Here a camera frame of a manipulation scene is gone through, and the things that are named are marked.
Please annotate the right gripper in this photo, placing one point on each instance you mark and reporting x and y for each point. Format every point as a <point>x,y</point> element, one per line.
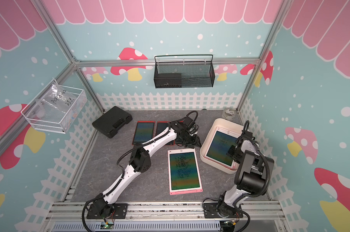
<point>231,152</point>

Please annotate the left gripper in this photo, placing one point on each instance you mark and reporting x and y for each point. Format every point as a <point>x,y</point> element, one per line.
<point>194,142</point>

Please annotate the white plastic storage box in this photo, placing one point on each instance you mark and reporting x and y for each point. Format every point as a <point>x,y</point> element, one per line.
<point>224,124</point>

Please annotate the red frame writing tablet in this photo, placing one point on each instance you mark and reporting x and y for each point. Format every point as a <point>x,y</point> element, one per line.
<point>143,132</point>

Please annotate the pink frame writing tablet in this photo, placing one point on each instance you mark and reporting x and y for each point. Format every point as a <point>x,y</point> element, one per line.
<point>184,174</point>

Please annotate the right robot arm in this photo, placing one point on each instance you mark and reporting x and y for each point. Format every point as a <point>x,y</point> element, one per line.
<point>252,177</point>

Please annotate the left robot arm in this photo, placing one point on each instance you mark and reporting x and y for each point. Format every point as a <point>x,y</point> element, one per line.
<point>138,160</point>

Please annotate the black box in basket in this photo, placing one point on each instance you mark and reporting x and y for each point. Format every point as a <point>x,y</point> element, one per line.
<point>168,80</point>

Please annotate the clear tape roll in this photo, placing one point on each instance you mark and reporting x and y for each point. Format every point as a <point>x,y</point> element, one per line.
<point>229,114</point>

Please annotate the black plastic tool case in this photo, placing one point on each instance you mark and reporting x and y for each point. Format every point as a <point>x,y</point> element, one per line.
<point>112,121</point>

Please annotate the clear plastic bag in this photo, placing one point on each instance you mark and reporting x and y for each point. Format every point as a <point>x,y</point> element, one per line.
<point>57,101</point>

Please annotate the black mesh wall basket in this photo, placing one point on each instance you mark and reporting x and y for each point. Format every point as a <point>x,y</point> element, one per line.
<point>197,70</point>

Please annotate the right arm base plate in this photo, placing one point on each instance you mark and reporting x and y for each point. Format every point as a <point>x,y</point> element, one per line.
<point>216,210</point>

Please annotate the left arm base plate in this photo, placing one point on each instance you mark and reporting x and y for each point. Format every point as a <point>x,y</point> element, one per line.
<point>112,211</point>

